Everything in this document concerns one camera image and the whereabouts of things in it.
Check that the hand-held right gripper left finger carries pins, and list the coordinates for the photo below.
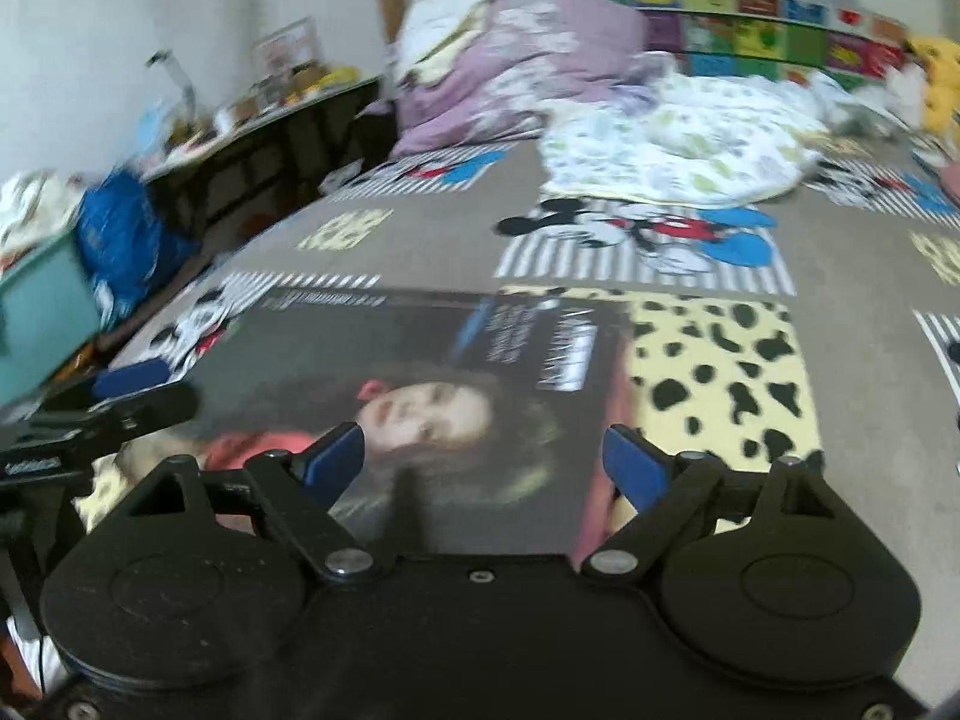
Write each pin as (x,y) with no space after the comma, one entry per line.
(334,459)

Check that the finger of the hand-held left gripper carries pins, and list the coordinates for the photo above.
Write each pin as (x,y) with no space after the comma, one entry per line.
(135,379)
(150,409)

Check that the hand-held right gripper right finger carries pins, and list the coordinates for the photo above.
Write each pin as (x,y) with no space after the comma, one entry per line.
(636,469)

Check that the dark portrait magazine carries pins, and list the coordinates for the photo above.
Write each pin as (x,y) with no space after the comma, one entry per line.
(435,382)

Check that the teal storage bin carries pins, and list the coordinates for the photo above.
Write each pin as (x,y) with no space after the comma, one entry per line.
(45,315)

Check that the blue plastic bag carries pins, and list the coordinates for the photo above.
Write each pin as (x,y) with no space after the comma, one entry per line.
(124,240)

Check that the light cloth pile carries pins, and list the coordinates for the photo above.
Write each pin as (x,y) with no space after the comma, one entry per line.
(34,206)

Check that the black desk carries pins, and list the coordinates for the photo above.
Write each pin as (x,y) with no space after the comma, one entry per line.
(255,157)

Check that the printed cartoon blanket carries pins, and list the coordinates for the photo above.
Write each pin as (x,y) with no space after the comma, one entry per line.
(847,292)

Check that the white patterned quilt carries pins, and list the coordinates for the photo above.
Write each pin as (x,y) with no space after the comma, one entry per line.
(690,135)

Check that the framed picture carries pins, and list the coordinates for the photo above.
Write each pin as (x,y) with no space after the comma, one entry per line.
(285,51)

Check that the purple floral quilt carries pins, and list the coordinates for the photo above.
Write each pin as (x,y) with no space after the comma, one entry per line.
(517,67)

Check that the colourful picture fence panel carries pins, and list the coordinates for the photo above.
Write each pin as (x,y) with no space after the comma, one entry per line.
(757,34)

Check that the cream patterned cloth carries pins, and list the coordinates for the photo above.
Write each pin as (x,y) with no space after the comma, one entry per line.
(457,7)

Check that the yellow plush toy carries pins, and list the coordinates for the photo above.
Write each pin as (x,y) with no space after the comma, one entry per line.
(937,82)

